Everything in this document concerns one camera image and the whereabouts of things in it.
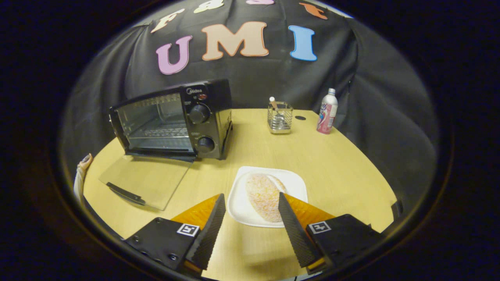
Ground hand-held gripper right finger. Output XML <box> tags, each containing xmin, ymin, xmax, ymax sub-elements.
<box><xmin>278</xmin><ymin>192</ymin><xmax>387</xmax><ymax>274</ymax></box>

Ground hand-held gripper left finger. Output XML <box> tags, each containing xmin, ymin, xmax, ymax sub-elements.
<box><xmin>124</xmin><ymin>193</ymin><xmax>227</xmax><ymax>276</ymax></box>

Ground black backdrop cloth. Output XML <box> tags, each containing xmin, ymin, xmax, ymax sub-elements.
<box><xmin>59</xmin><ymin>0</ymin><xmax>440</xmax><ymax>219</ymax></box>

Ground white square plate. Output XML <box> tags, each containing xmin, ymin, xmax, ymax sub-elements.
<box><xmin>227</xmin><ymin>166</ymin><xmax>309</xmax><ymax>228</ymax></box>

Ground pink and white bottle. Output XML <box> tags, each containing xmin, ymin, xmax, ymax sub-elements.
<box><xmin>316</xmin><ymin>88</ymin><xmax>339</xmax><ymax>135</ymax></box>

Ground sugared bread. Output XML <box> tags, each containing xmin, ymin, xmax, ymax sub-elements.
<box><xmin>245</xmin><ymin>173</ymin><xmax>288</xmax><ymax>223</ymax></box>

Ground wire mesh holder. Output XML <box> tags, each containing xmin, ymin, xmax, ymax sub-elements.
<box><xmin>267</xmin><ymin>101</ymin><xmax>293</xmax><ymax>135</ymax></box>

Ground black toaster oven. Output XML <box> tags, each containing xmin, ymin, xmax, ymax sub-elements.
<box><xmin>98</xmin><ymin>79</ymin><xmax>234</xmax><ymax>211</ymax></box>

